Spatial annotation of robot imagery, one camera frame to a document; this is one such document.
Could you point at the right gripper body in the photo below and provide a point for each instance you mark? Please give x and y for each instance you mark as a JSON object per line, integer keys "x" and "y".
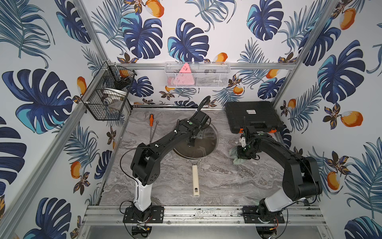
{"x": 245, "y": 152}

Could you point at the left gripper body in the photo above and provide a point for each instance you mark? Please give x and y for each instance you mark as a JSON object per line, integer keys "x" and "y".
{"x": 192, "y": 138}

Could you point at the glass pot lid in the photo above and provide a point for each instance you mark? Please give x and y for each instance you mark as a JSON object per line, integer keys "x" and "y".
{"x": 202, "y": 148}

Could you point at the green checkered cloth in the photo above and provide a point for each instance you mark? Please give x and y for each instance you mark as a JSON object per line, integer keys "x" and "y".
{"x": 235, "y": 156}

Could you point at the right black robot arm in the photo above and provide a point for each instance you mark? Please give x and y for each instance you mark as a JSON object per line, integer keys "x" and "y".
{"x": 301, "y": 177}

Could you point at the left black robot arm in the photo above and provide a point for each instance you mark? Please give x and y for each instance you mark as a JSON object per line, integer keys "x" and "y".
{"x": 147, "y": 159}

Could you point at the black tool case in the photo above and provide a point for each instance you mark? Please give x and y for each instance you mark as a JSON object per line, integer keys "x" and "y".
{"x": 260, "y": 115}

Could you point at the pink triangle item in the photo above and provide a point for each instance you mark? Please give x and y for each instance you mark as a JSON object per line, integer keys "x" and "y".
{"x": 184, "y": 77}

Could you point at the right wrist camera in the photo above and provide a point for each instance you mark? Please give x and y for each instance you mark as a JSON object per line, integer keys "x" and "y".
{"x": 243, "y": 140}

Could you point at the frying pan cream handle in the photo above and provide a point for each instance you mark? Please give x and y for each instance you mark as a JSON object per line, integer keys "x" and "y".
{"x": 196, "y": 185}

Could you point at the orange handled screwdriver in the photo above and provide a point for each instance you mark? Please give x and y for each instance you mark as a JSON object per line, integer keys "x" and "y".
{"x": 151, "y": 118}

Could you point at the clear wall shelf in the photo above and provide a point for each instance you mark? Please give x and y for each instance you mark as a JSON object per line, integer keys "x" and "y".
{"x": 206, "y": 74}

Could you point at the black wire basket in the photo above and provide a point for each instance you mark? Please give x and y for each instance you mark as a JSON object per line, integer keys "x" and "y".
{"x": 108, "y": 92}

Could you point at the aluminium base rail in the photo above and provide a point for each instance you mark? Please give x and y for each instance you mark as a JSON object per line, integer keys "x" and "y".
{"x": 205, "y": 216}

